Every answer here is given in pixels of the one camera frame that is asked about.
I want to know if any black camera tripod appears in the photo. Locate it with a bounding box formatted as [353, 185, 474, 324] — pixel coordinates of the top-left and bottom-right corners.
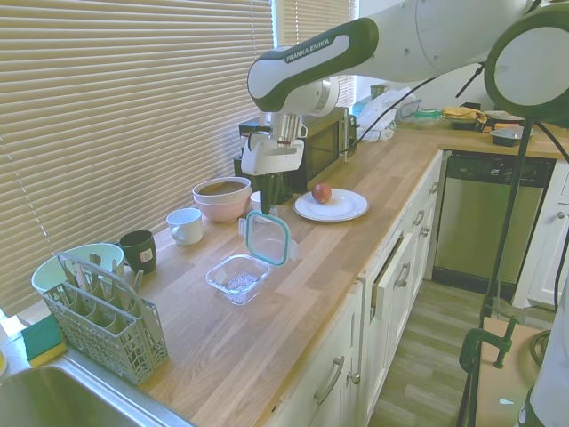
[457, 119, 534, 427]

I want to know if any black cup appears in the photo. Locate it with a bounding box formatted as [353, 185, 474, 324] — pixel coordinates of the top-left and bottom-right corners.
[118, 230, 157, 275]

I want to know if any green clamp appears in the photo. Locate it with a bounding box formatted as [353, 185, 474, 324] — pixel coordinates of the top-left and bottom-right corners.
[459, 313, 521, 375]

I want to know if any red apple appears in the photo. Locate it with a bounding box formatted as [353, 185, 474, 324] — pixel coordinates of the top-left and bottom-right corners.
[311, 182, 333, 205]

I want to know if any grey plastic cutlery basket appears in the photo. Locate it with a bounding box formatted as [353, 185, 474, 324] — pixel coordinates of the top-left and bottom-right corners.
[42, 251, 170, 386]

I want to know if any metal cabinet bar handle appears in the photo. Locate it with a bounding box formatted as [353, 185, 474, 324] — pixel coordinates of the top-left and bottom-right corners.
[393, 262, 411, 289]
[313, 355, 346, 406]

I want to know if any wooden base board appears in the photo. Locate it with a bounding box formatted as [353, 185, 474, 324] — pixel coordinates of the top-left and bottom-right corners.
[470, 315, 552, 427]

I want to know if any wide white mug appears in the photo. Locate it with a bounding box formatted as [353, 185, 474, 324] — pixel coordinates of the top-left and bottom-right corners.
[166, 207, 204, 246]

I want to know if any white cabinet beside dishwasher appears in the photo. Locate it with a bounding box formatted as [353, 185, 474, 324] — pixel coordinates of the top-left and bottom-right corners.
[526, 159, 569, 308]

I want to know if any black food tray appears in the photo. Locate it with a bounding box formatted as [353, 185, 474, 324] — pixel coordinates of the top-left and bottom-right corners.
[490, 126, 526, 147]

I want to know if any clear container with dark lid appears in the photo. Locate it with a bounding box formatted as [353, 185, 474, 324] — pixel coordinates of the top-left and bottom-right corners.
[397, 98, 421, 121]

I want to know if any clear lid with teal seal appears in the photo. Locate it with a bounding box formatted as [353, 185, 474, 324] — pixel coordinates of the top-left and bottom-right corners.
[237, 210, 301, 268]

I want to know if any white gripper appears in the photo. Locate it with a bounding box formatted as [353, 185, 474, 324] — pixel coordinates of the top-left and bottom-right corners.
[240, 132, 307, 215]

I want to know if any stainless steel dishwasher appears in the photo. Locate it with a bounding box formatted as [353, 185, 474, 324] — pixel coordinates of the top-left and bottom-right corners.
[433, 153, 557, 286]

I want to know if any white plate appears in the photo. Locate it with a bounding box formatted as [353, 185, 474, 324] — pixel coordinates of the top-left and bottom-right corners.
[293, 189, 370, 222]

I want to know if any stainless steel sink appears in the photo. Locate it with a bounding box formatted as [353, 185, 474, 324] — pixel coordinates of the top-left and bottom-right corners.
[0, 362, 196, 427]

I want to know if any yellow cloth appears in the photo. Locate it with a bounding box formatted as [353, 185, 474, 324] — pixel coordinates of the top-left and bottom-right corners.
[442, 105, 488, 125]

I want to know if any pink bowl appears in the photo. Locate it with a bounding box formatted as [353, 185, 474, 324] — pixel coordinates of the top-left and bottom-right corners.
[194, 190, 253, 223]

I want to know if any wide beige window blind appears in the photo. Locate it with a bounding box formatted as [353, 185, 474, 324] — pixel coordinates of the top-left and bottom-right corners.
[0, 0, 279, 319]

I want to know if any white plastic bag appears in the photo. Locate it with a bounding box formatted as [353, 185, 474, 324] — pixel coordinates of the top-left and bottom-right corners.
[357, 86, 417, 143]

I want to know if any narrow beige window blind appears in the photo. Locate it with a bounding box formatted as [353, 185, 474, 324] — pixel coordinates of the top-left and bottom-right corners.
[282, 0, 359, 110]

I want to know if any yellow and green sponge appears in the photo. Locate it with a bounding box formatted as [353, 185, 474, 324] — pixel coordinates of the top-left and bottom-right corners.
[20, 314, 68, 369]

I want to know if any green-lidded glass bowl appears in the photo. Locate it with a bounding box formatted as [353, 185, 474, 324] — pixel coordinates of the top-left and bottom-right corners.
[413, 107, 444, 129]

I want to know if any mint green bowl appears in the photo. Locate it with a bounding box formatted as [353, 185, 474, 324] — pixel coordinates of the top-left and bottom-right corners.
[30, 243, 125, 297]

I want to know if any white base cabinet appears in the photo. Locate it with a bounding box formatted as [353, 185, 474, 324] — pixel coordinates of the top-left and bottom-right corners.
[261, 175, 445, 427]

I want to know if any clear glass food container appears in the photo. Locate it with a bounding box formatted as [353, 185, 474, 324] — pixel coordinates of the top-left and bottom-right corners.
[204, 254, 272, 306]

